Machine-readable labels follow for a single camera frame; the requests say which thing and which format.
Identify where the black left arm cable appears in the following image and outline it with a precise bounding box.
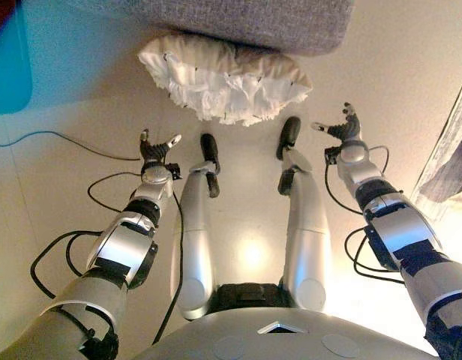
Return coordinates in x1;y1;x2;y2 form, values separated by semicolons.
29;172;185;346

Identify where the silver robot leg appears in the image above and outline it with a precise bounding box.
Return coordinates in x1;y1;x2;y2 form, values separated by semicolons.
169;133;221;321
275;115;332;314

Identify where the silver robot left leg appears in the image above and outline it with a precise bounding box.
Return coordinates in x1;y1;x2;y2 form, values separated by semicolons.
169;133;221;321

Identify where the silver robot right leg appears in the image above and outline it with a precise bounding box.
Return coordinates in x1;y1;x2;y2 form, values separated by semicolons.
275;115;332;314

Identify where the grey fabric tub armchair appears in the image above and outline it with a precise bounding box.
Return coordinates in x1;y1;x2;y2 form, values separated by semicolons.
118;0;356;57

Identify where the thin blue floor cable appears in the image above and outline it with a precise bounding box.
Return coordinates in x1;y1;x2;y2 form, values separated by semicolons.
0;130;142;162

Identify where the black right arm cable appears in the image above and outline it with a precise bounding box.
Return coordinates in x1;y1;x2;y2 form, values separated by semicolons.
323;145;405;285

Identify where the glossy reflective cabinet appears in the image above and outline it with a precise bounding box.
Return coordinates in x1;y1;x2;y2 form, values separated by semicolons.
0;0;33;116

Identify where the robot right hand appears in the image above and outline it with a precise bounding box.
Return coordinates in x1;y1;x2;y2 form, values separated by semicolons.
310;101;365;143

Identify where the grey robot torso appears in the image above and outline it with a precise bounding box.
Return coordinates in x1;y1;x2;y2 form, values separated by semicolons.
133;283;438;360

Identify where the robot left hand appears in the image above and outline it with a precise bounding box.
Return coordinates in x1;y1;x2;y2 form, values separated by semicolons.
139;128;183;167

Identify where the white fringed cushion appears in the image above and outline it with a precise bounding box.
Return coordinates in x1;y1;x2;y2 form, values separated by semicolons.
136;31;314;128

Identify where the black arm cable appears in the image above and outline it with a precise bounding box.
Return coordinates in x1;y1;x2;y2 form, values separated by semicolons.
323;145;405;285
29;172;185;346

